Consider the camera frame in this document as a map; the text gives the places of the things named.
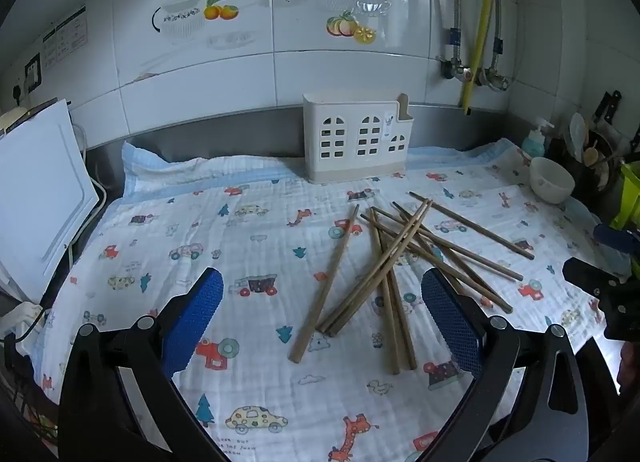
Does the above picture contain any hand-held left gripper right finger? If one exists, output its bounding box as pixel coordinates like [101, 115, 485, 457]
[415, 267, 591, 462]

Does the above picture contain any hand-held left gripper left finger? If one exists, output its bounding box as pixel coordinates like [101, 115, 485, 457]
[57, 267, 236, 462]

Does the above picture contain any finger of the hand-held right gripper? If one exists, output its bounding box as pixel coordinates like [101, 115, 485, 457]
[562, 257, 628, 295]
[594, 225, 640, 254]

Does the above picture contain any bunch of wooden chopsticks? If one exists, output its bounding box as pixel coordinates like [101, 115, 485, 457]
[315, 191, 536, 374]

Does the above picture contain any white plastic utensil holder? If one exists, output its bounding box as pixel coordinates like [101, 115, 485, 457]
[302, 92, 415, 184]

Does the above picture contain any green dish rack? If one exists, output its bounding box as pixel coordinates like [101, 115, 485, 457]
[612, 162, 640, 230]

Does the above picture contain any black utensil pot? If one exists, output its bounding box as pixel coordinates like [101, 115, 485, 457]
[550, 132, 621, 193]

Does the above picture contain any white bowl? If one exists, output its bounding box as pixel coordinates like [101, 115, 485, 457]
[530, 157, 576, 204]

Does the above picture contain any printed white blanket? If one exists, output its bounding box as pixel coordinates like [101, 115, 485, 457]
[30, 139, 631, 462]

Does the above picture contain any white spatula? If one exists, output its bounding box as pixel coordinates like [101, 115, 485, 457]
[570, 112, 588, 163]

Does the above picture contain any teal soap pump bottle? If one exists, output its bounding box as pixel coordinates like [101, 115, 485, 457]
[521, 117, 555, 158]

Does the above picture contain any white cutting board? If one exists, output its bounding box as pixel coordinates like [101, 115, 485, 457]
[0, 98, 101, 303]

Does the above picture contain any metal water valve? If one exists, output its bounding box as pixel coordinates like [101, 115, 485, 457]
[440, 57, 473, 84]
[477, 67, 511, 93]

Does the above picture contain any black knife handle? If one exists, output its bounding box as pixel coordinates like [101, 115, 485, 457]
[595, 91, 622, 125]

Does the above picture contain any yellow gas hose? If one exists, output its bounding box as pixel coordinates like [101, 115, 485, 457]
[460, 0, 503, 116]

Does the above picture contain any printed wall label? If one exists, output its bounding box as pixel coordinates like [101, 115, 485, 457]
[42, 6, 90, 70]

